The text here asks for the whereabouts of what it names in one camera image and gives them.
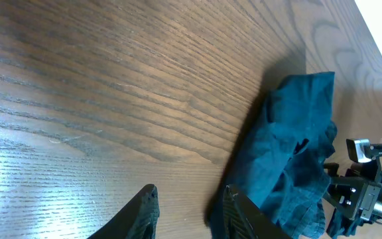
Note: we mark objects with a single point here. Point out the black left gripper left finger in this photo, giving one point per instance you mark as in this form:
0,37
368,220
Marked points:
136,220

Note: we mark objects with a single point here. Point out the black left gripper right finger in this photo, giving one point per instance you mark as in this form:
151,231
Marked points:
243,219

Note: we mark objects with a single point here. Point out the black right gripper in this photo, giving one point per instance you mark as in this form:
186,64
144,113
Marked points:
355,193

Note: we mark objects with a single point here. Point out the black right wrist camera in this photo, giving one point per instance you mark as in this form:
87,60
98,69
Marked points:
365,157

